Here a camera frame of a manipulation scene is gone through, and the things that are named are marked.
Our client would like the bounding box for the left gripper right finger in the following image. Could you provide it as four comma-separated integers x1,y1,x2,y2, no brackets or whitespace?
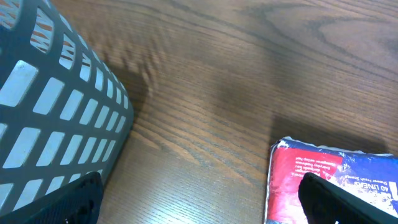
298,172,397,224

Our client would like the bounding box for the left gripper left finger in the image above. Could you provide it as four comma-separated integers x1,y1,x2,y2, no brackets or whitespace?
1,171,104,224

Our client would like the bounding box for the red purple snack pack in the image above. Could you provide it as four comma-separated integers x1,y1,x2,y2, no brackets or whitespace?
263,136,398,224

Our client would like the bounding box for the grey plastic mesh basket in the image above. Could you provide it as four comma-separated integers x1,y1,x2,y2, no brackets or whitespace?
1,0,134,215

